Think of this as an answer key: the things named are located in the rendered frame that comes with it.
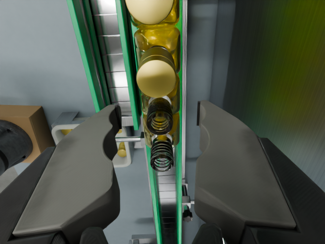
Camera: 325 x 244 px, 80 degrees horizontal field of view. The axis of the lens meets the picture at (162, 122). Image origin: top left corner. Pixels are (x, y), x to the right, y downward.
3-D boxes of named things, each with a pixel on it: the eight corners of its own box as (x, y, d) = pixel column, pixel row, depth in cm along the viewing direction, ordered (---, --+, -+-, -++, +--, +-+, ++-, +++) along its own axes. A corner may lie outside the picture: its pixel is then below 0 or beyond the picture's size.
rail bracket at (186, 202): (199, 184, 65) (207, 223, 54) (179, 185, 66) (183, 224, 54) (199, 175, 63) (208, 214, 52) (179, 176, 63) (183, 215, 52)
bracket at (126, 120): (142, 114, 58) (140, 127, 52) (110, 115, 58) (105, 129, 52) (141, 103, 56) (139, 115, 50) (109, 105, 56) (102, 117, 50)
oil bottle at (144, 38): (173, 45, 42) (183, 81, 24) (146, 47, 42) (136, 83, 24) (172, 15, 39) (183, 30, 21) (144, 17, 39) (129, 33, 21)
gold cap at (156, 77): (174, 80, 21) (177, 98, 17) (141, 82, 21) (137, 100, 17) (174, 45, 19) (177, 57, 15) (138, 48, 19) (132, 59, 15)
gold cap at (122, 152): (124, 150, 71) (122, 159, 67) (117, 144, 70) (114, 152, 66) (131, 145, 70) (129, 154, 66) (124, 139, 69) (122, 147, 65)
